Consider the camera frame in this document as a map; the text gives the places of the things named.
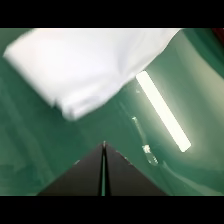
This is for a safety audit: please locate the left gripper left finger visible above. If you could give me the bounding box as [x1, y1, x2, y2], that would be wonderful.
[37, 142, 105, 197]

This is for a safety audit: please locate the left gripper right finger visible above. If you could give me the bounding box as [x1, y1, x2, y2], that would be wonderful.
[104, 141, 168, 197]

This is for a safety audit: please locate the white garment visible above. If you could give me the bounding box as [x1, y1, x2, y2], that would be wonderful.
[3, 28, 181, 122]

